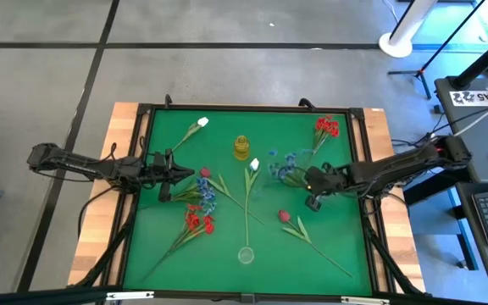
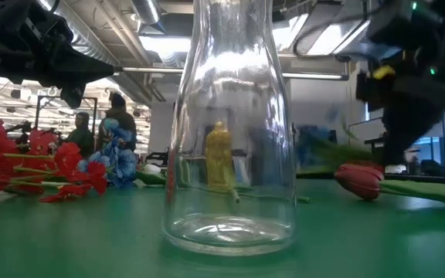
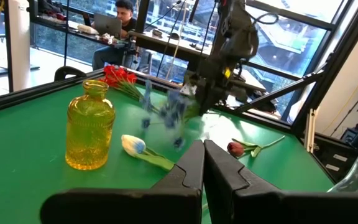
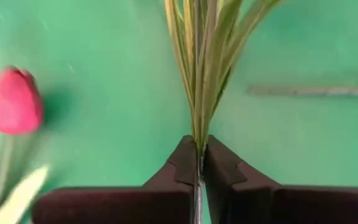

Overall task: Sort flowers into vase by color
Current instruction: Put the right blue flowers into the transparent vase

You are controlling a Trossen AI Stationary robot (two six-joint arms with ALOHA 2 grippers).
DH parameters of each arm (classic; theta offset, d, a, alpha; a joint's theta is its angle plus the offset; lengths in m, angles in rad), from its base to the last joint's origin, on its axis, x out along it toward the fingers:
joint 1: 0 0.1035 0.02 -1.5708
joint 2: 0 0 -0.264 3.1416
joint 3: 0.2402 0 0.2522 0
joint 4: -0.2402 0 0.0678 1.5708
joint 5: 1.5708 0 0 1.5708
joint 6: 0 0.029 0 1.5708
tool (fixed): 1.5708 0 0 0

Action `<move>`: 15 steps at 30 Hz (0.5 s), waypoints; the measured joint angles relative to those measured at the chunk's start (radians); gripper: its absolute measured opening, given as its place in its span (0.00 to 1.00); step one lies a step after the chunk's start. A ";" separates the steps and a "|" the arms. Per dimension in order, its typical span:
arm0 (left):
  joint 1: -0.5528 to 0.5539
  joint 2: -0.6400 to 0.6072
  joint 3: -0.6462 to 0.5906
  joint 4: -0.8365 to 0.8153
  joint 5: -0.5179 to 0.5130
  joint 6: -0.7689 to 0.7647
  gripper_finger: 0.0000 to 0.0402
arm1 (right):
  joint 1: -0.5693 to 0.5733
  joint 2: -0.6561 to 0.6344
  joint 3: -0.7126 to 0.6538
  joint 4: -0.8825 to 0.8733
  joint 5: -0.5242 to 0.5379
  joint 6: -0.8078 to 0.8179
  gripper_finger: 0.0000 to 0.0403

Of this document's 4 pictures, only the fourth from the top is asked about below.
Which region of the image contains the red tulip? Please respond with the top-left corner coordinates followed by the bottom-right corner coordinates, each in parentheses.
top-left (0, 65), bottom-right (50, 224)

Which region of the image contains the blue flower bunch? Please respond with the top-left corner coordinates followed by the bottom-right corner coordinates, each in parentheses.
top-left (163, 0), bottom-right (285, 224)

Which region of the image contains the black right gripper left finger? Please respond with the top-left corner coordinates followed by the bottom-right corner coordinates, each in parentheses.
top-left (31, 134), bottom-right (198, 224)

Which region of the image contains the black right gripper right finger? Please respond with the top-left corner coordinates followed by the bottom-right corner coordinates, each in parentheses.
top-left (203, 134), bottom-right (358, 224)

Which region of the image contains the white tulip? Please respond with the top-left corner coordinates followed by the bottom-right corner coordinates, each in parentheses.
top-left (246, 84), bottom-right (358, 98)

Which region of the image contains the green table mat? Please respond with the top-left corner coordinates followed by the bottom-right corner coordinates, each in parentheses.
top-left (0, 0), bottom-right (358, 224)

